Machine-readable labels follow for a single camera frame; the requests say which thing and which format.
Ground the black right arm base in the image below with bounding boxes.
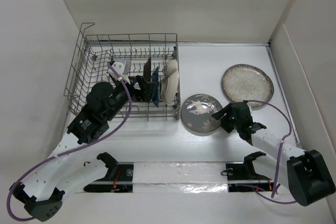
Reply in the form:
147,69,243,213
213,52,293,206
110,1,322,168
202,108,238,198
221,151,274,193

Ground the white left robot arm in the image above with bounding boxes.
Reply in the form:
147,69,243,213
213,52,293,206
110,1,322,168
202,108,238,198
6,76,157,222

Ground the grey wire dish rack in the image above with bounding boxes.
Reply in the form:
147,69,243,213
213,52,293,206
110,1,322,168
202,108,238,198
64,23,181,121

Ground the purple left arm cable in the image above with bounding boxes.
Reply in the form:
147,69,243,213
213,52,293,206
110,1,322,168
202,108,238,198
6,62,133,221

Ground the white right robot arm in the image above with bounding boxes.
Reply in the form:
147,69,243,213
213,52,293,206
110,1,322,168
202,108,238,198
212,101,335,206

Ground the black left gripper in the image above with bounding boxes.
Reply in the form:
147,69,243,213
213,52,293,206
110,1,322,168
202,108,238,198
104,74,155,121

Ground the speckled beige round plate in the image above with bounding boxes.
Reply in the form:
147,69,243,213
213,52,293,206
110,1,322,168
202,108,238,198
222,64,274,108

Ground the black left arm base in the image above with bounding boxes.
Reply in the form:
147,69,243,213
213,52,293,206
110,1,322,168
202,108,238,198
83,152,134,193

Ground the grey plate with gold tree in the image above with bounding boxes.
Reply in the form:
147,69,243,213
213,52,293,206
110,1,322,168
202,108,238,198
180,94,223,135

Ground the blue leaf-shaped dish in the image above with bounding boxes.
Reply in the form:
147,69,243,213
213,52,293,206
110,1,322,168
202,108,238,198
152,67,159,108

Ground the cream divided plate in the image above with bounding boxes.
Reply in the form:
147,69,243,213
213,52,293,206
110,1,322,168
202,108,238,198
160,60,180,105

